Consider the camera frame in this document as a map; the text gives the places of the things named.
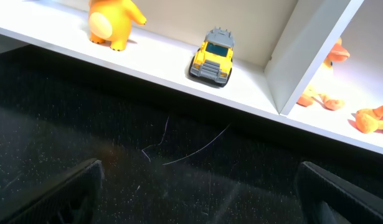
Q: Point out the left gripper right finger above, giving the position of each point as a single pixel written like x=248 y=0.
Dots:
x=337 y=196

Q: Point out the white shelf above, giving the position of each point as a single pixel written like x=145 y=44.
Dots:
x=166 y=56

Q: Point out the orange plush toy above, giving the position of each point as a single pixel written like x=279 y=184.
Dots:
x=373 y=119

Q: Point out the yellow plush duck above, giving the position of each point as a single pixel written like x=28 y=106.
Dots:
x=326 y=81

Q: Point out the orange dinosaur figure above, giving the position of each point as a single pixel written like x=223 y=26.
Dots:
x=111 y=21

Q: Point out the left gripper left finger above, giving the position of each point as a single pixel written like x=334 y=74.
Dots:
x=54 y=196

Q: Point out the grey and yellow toy truck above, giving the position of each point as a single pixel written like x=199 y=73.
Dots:
x=213 y=59

